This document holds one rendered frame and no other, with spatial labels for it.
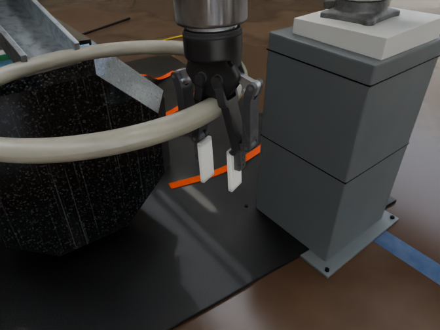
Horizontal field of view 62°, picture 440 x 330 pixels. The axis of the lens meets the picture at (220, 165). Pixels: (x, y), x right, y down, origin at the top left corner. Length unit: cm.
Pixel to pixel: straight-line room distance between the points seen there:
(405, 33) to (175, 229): 110
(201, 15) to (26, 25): 64
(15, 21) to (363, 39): 89
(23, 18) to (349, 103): 89
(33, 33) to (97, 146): 59
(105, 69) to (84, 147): 82
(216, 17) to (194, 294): 110
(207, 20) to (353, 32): 77
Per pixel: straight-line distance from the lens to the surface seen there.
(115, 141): 44
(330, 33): 121
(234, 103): 51
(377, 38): 113
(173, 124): 46
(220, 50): 46
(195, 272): 145
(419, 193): 204
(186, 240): 156
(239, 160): 53
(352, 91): 114
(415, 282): 161
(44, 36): 98
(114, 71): 128
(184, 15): 46
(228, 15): 45
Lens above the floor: 116
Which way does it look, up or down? 36 degrees down
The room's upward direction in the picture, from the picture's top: straight up
